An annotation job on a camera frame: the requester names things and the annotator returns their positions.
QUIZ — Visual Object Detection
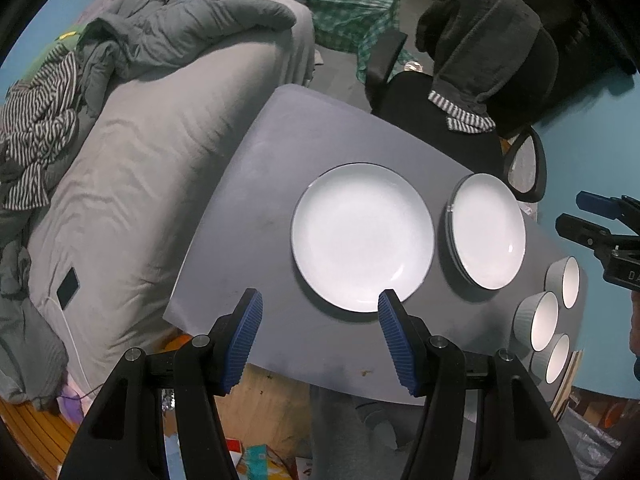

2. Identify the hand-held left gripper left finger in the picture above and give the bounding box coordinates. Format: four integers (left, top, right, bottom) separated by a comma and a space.
59, 287, 264, 480

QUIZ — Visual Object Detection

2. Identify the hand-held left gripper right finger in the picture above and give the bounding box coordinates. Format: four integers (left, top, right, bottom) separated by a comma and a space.
377, 288, 583, 480

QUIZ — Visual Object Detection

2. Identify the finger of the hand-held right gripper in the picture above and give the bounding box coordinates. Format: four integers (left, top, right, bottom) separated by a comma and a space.
576, 191, 640, 236
556, 213, 613, 261

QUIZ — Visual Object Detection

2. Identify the grey ribbed bowl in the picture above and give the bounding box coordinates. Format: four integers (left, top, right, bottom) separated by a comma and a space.
513, 291, 560, 352
544, 256, 582, 309
531, 333, 572, 385

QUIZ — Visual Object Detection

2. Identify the stack of white plates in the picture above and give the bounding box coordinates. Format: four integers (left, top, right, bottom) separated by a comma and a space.
448, 173, 527, 291

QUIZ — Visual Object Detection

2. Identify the large white plate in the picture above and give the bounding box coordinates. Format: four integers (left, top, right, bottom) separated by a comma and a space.
291, 162, 435, 313

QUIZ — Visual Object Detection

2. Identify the white plate with dark rim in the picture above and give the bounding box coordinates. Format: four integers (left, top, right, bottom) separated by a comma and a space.
444, 192, 483, 288
446, 185, 488, 289

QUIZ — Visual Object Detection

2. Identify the cardboard box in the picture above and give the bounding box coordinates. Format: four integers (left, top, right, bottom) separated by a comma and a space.
227, 360, 313, 461

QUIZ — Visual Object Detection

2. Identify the grey trouser leg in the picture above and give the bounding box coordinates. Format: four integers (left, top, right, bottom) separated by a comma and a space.
309, 385, 481, 480

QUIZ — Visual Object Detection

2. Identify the wooden board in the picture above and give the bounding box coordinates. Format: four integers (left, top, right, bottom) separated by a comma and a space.
551, 350, 585, 418

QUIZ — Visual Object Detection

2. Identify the grey plastic sheet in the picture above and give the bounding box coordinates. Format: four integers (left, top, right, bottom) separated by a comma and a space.
559, 400, 627, 480

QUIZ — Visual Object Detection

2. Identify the black phone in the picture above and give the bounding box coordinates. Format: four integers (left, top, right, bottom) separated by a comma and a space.
56, 267, 81, 312

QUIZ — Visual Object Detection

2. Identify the black office chair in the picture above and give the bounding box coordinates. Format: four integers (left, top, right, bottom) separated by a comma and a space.
365, 0, 561, 205

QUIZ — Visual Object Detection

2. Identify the dark hanging cloth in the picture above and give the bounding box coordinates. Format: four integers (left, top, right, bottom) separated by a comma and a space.
500, 0, 637, 77

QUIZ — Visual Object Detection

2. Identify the grey bed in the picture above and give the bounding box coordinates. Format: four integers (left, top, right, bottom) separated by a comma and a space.
25, 0, 316, 403

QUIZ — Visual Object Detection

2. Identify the grey garment with striped cuff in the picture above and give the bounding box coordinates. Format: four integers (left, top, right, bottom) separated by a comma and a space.
417, 0, 544, 134

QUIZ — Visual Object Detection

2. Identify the grey crumpled blanket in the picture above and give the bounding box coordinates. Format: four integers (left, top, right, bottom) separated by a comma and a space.
0, 237, 69, 407

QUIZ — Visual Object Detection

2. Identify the black and white striped garment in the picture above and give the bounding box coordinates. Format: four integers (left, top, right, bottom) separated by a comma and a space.
0, 52, 83, 211

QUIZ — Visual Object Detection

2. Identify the green checked tablecloth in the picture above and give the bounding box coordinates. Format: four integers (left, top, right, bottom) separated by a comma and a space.
205, 0, 402, 82

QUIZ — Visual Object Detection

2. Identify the grey padded duvet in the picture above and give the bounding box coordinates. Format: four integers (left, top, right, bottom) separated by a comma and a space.
75, 0, 297, 81

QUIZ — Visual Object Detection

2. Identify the white cable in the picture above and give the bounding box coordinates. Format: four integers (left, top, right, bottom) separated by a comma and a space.
30, 297, 83, 397

